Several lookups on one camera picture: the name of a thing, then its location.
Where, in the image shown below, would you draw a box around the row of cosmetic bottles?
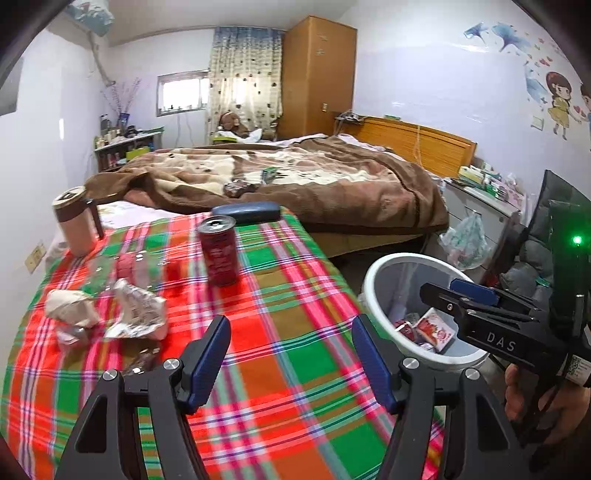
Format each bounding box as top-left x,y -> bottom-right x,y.
95,113 -> 139,148

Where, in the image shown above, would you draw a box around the red white drink carton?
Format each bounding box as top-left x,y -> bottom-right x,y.
413,308 -> 458,352

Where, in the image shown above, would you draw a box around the cartoon wall stickers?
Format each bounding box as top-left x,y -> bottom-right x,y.
464,21 -> 591,139

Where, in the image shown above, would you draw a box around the white nightstand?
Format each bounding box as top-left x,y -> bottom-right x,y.
441,178 -> 525,278

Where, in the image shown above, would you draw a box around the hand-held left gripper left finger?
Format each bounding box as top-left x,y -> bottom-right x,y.
54,315 -> 232,480

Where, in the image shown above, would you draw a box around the red green plaid tablecloth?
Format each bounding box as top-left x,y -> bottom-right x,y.
0,210 -> 446,480

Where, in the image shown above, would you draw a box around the wooden wardrobe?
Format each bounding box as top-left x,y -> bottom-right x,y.
277,15 -> 358,140

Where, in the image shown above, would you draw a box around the grey cushioned chair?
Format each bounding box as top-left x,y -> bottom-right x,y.
500,169 -> 585,301

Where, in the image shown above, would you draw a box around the wooden bed headboard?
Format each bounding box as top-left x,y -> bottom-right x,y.
355,115 -> 478,178

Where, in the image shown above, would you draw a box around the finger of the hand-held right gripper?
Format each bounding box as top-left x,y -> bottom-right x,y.
449,278 -> 539,311
419,282 -> 539,324

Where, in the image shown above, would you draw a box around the person's right hand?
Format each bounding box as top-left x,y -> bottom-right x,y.
505,362 -> 591,450

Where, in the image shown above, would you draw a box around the air conditioner pipe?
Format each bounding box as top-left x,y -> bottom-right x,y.
88,32 -> 116,88

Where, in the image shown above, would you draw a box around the small wooden desk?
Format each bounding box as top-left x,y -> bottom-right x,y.
93,130 -> 166,172

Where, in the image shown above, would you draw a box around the grey wall mirror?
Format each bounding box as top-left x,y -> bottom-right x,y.
0,58 -> 25,118

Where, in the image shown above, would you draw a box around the hanging plastic bag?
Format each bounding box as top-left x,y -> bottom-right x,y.
438,213 -> 492,271

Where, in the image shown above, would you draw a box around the beige mug with brown lid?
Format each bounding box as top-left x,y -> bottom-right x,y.
52,185 -> 106,257

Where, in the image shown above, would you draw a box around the small brown wrapper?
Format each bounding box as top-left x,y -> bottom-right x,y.
121,348 -> 163,376

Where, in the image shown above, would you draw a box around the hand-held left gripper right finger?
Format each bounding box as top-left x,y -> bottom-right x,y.
352,315 -> 539,480

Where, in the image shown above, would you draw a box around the heart patterned curtain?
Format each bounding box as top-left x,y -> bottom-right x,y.
207,25 -> 283,139

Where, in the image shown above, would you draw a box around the brown patterned blanket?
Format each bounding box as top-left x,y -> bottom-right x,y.
85,136 -> 450,234

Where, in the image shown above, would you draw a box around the brown teddy bear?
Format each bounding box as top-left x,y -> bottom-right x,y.
218,111 -> 252,139

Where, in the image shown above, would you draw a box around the white round bin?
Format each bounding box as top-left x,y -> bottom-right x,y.
360,252 -> 491,377

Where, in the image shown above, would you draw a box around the blue vase with branches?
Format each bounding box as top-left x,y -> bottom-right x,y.
100,78 -> 141,127

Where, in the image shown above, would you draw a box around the covered air conditioner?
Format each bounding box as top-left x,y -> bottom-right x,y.
65,0 -> 115,37

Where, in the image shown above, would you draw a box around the dark snack packet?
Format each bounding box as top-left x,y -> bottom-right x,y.
223,180 -> 258,198

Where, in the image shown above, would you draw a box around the beige paper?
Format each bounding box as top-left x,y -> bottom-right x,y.
45,288 -> 101,329

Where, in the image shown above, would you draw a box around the small window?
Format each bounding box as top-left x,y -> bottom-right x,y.
156,70 -> 211,116

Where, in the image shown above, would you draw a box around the clear plastic bottle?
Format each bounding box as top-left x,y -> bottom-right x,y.
85,251 -> 185,298

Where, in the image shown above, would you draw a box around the dark blue glasses case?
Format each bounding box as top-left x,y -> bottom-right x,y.
211,202 -> 282,227

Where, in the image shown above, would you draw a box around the stack of medicine boxes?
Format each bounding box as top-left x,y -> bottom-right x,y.
457,164 -> 527,204

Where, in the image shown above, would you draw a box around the wall socket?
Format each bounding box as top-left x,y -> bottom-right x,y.
24,242 -> 47,274

